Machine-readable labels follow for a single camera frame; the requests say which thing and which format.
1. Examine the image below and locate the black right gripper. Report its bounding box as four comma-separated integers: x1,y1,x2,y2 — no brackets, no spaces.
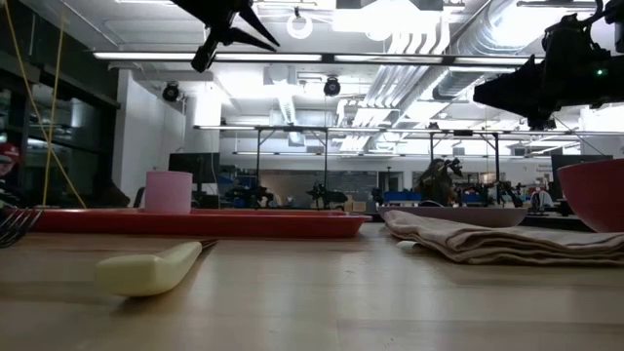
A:
472,14,624,131

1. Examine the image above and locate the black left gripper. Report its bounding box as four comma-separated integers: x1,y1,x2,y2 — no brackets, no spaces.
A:
169,0,282,74

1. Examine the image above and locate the red plastic bowl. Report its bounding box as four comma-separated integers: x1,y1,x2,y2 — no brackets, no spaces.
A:
557,158,624,234

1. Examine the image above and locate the lilac plastic plate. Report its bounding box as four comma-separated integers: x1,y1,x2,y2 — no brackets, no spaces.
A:
377,205,529,229

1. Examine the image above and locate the beige cloth napkin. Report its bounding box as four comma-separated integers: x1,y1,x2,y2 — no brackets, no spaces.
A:
382,209,624,267

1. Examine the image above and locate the pink plastic cup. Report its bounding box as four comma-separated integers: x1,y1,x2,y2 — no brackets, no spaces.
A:
143,170,194,215

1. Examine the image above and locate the knife with cream handle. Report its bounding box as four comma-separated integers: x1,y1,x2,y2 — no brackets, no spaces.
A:
94,238,219,298

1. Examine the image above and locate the red plastic tray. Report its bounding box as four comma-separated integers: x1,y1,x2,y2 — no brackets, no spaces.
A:
4,208,374,240

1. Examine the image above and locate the long white light bar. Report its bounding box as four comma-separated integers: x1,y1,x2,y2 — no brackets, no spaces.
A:
92,51,545,66

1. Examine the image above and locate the black computer monitor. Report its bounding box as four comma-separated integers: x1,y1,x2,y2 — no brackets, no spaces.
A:
168,151,222,185
550,154,614,199

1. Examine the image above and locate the person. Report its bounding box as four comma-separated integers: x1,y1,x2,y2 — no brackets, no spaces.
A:
416,156,464,207
0,142,23,209

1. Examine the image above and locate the blue storage bin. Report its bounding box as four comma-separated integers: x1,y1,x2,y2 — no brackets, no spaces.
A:
382,190,428,204

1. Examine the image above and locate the cardboard box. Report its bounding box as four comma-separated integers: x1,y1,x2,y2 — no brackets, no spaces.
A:
343,194,368,214

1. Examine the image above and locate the white ring lamp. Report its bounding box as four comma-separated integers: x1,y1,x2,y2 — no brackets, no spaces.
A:
285,11,315,41

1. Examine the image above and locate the silver ventilation duct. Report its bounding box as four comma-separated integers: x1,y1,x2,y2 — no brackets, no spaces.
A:
431,0,552,102

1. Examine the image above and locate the black metal rig frame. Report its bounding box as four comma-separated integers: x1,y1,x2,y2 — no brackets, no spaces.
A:
389,129,503,196
194,125,332,189

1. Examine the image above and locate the yellow cable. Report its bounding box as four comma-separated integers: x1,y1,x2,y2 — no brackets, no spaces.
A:
41,17,67,207
2,0,88,210

